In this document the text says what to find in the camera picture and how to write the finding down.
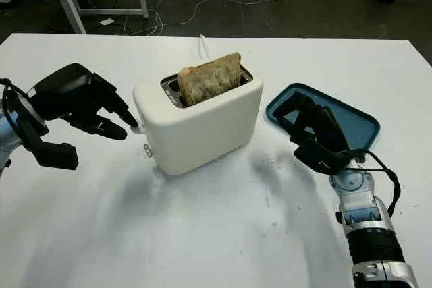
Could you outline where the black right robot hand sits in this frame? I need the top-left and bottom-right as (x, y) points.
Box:
(276, 90), (352, 156)

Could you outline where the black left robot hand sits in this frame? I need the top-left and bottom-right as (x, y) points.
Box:
(32, 62), (140, 141)

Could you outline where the white two-slot toaster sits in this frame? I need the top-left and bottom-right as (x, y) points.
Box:
(130, 61), (265, 177)

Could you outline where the toasted bread slice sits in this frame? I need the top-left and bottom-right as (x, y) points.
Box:
(178, 52), (243, 107)

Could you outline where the teal plastic tray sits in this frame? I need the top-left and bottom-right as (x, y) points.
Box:
(265, 82), (381, 154)

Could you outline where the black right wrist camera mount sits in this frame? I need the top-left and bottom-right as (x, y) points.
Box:
(293, 137), (342, 176)

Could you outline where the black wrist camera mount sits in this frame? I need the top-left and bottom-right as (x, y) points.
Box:
(16, 94), (80, 171)
(293, 137), (342, 176)

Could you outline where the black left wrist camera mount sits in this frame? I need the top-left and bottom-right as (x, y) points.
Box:
(16, 94), (80, 171)

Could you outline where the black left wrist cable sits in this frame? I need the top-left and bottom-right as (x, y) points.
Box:
(0, 78), (22, 124)

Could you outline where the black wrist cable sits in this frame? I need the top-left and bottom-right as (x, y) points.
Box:
(347, 148), (402, 219)
(0, 78), (22, 124)

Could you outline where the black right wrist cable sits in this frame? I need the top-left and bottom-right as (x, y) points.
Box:
(347, 148), (402, 219)

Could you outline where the white toaster power cord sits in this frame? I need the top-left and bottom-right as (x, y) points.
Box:
(198, 34), (211, 60)

